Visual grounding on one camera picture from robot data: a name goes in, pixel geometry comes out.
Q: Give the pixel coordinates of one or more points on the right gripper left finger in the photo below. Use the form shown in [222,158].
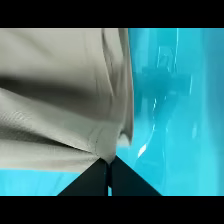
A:
[90,183]

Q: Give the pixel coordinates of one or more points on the beige garment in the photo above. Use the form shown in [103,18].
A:
[56,100]

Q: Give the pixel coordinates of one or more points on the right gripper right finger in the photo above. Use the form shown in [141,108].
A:
[128,182]

